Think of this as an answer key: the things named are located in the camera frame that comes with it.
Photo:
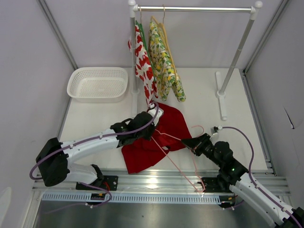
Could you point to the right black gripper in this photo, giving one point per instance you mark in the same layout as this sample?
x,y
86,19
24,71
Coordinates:
x,y
199,141

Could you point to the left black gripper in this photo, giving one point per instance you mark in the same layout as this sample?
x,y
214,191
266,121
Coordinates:
x,y
148,136

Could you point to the red skirt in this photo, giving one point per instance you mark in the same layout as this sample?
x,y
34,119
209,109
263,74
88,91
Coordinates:
x,y
143,154

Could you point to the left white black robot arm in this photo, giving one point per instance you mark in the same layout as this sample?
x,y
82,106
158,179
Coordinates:
x,y
57,160

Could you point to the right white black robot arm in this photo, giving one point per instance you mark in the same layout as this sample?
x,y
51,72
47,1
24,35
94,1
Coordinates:
x,y
240,181

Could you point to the green hanger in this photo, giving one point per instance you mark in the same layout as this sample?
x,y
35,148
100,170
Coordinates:
x,y
144,66

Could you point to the yellow wooden hanger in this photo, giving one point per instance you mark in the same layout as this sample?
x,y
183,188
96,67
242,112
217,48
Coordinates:
x,y
164,37

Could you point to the lemon print garment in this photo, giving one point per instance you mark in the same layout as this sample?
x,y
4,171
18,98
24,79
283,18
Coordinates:
x,y
166,79

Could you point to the red flower print garment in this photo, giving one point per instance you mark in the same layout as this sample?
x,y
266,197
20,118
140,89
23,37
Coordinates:
x,y
149,88

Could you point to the white plastic basket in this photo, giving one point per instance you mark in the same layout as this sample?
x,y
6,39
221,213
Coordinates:
x,y
98,84

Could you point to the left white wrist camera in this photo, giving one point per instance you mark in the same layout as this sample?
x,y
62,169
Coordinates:
x,y
156,113

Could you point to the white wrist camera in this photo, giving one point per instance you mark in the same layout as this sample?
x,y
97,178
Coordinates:
x,y
215,130
156,113

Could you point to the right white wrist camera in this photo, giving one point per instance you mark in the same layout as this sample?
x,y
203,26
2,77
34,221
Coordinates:
x,y
215,130

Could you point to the aluminium rail base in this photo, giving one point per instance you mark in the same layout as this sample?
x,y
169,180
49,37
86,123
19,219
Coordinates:
x,y
171,182

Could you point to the white slotted cable duct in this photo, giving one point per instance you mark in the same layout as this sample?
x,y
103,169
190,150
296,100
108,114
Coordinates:
x,y
133,198

